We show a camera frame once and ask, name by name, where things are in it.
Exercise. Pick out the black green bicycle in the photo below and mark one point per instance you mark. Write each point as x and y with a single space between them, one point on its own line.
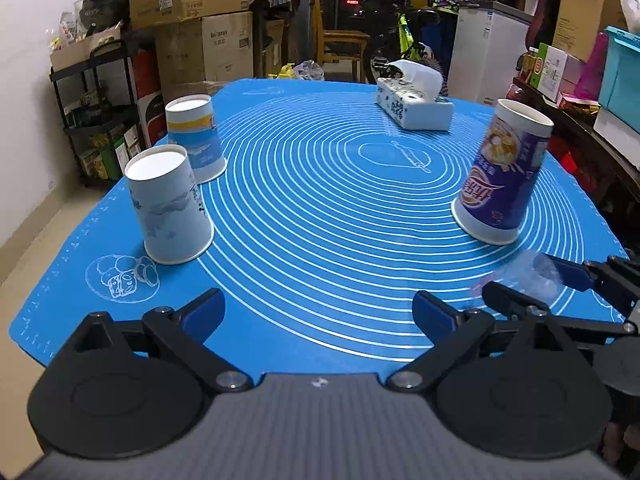
395 29

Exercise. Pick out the white blue paper cup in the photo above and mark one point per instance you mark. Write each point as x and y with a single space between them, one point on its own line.
175 225

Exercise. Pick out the green white carton box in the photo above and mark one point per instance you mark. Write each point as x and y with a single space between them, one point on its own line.
555 72

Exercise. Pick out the white tissue box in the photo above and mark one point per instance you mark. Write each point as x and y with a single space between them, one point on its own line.
413 100

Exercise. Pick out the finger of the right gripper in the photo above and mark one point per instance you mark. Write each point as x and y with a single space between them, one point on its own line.
616 280
511 303

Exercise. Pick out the tall brown cardboard box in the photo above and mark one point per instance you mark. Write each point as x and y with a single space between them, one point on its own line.
581 21

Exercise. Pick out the black metal shelf rack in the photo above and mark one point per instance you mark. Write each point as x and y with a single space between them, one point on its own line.
110 103

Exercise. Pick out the dark wooden side table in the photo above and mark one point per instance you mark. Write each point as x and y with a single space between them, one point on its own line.
609 180

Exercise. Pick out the teal plastic storage bin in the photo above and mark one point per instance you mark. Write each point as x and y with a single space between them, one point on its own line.
620 88

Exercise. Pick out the blue silicone baking mat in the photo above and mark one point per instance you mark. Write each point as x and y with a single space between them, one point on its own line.
328 219

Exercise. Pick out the tall purple paper cup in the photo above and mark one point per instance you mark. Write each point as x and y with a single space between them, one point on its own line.
492 201

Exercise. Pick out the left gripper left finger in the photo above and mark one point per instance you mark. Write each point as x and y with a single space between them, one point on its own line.
178 336

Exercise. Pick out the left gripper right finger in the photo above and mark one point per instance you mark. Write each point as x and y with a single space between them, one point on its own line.
455 335

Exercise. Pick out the white chest freezer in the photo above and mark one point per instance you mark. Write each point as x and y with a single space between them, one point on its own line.
490 38

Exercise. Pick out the lower cardboard box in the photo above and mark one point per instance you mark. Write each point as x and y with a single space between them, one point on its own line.
201 56

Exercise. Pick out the blue yellow paper cup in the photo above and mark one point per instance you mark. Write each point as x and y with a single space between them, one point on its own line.
191 123

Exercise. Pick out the yellow wooden chair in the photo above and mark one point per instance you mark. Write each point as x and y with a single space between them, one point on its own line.
335 45

